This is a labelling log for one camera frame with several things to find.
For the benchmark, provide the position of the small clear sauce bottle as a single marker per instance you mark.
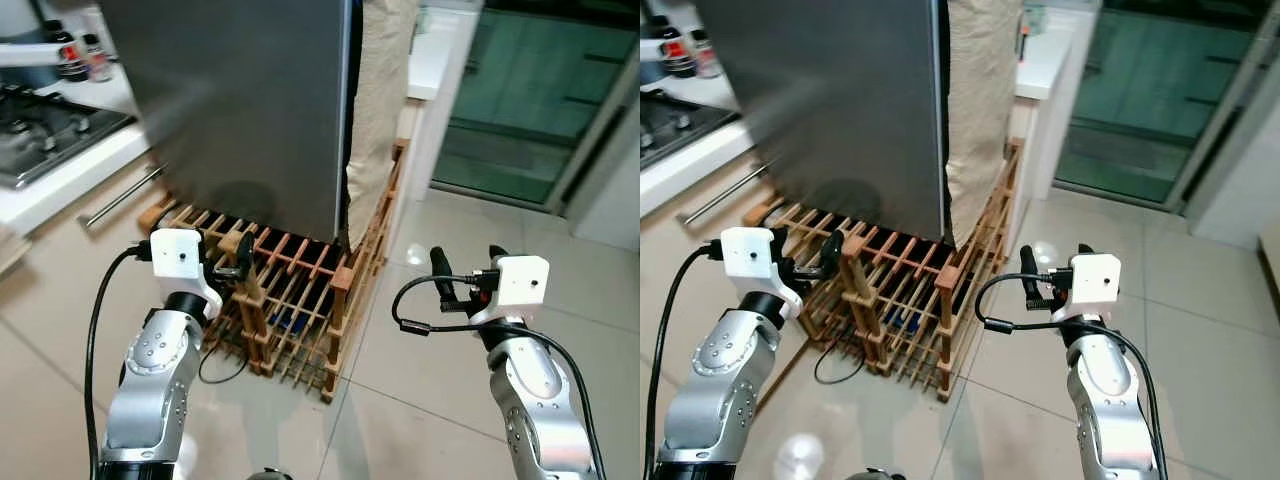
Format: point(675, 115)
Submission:
point(705, 52)
point(97, 58)

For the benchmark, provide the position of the wooden wine rack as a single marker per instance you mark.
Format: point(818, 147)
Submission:
point(950, 285)
point(345, 285)

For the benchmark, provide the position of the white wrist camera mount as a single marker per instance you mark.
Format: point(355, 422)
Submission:
point(520, 285)
point(750, 255)
point(1095, 285)
point(180, 255)

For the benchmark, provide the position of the grey robot foot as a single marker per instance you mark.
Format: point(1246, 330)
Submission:
point(875, 474)
point(268, 474)

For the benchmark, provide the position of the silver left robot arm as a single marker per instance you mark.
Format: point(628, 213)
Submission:
point(150, 380)
point(715, 380)

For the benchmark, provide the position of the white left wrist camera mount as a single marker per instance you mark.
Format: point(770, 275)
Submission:
point(750, 255)
point(180, 255)

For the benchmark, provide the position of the grey mini fridge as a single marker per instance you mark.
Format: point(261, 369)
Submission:
point(944, 120)
point(354, 120)

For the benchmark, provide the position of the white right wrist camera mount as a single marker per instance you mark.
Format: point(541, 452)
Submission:
point(520, 285)
point(1095, 285)

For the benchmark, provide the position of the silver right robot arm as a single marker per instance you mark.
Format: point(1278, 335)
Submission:
point(1105, 390)
point(535, 390)

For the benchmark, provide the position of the beige cloth cover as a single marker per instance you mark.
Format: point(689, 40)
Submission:
point(385, 90)
point(985, 90)

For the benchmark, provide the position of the beige kitchen cabinet white counter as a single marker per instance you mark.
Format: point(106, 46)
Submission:
point(60, 190)
point(690, 165)

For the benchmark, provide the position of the green glass sliding door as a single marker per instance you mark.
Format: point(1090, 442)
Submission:
point(1150, 100)
point(530, 100)

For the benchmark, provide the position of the steel gas hob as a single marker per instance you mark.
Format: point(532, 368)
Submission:
point(45, 135)
point(680, 125)

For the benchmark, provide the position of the dark sauce bottle red label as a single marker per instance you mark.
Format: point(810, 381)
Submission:
point(68, 52)
point(674, 48)

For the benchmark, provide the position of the white side cabinet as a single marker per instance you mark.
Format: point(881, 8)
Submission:
point(1045, 60)
point(435, 60)

